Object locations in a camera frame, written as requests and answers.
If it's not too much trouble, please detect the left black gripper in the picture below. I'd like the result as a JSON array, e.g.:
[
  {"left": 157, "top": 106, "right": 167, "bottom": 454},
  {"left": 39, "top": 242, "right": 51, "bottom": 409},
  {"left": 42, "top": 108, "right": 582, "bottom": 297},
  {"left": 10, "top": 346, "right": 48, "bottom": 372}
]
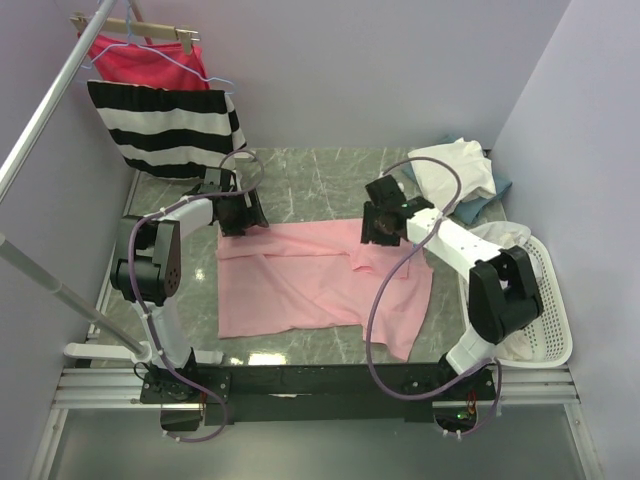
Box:
[{"left": 220, "top": 187, "right": 269, "bottom": 237}]

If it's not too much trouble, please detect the pink t shirt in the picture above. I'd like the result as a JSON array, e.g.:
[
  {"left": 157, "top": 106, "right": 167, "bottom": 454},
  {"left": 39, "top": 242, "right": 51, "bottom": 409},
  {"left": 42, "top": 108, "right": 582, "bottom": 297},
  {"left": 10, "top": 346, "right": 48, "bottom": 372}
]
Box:
[{"left": 216, "top": 219, "right": 433, "bottom": 361}]

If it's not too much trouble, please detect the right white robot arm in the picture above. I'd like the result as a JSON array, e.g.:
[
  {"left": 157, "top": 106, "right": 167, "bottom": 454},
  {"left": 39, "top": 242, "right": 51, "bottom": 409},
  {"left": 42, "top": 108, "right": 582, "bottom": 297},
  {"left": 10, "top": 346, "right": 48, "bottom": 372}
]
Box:
[{"left": 361, "top": 175, "right": 544, "bottom": 401}]

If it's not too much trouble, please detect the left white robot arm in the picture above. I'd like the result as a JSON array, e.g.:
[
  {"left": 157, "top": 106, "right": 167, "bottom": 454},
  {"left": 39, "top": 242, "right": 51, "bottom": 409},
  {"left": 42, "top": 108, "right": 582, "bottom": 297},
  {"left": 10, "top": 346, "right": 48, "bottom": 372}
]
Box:
[{"left": 110, "top": 167, "right": 269, "bottom": 402}]

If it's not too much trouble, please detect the folded blue t shirt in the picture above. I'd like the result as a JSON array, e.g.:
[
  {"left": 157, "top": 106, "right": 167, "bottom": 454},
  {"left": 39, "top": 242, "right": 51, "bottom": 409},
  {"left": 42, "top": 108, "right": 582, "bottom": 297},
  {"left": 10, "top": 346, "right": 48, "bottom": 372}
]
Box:
[{"left": 401, "top": 135, "right": 513, "bottom": 225}]

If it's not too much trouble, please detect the folded white t shirt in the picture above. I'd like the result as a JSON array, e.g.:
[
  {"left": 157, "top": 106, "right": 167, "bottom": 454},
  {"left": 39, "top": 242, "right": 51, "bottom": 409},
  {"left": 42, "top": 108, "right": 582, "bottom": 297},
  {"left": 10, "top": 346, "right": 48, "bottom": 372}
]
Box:
[{"left": 408, "top": 138, "right": 497, "bottom": 211}]

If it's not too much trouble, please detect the black white striped garment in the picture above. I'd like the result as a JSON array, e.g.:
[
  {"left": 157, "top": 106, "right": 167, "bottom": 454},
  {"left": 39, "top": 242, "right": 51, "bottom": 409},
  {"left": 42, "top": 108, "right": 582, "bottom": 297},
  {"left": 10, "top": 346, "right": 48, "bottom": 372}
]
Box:
[{"left": 87, "top": 81, "right": 247, "bottom": 179}]

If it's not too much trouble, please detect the red hanging garment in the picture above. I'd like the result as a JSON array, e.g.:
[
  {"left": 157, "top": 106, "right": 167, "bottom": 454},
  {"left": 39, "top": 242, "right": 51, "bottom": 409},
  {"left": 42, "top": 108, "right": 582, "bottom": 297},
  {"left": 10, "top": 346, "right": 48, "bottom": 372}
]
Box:
[{"left": 88, "top": 35, "right": 210, "bottom": 91}]

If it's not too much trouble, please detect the metal clothes rack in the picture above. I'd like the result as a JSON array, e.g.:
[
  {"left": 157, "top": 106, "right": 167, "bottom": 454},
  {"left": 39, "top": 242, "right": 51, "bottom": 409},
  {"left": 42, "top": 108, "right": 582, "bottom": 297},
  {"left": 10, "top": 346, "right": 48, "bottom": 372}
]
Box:
[{"left": 1, "top": 1, "right": 152, "bottom": 362}]

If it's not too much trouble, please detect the black base beam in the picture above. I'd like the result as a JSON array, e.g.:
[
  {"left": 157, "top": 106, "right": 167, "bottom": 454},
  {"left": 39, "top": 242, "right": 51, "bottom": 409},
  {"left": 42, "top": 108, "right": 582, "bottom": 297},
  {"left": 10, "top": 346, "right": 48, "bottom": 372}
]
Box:
[{"left": 140, "top": 363, "right": 498, "bottom": 431}]

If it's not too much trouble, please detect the white laundry basket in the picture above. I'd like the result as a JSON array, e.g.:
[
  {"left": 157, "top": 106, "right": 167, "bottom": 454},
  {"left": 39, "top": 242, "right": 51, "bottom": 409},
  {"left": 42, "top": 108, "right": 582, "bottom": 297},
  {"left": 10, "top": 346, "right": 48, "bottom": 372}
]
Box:
[{"left": 444, "top": 236, "right": 573, "bottom": 374}]

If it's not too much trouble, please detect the wooden clip hanger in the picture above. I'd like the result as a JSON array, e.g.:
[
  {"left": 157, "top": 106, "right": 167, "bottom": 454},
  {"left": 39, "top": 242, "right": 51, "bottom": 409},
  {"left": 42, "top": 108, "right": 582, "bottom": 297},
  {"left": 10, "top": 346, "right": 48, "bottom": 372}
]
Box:
[{"left": 101, "top": 17, "right": 201, "bottom": 54}]

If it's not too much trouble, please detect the blue wire hanger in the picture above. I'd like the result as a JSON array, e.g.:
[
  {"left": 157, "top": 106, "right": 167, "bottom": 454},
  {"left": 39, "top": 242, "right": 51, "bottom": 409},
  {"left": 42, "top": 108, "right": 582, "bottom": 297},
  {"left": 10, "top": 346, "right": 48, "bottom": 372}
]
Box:
[{"left": 84, "top": 1, "right": 235, "bottom": 95}]

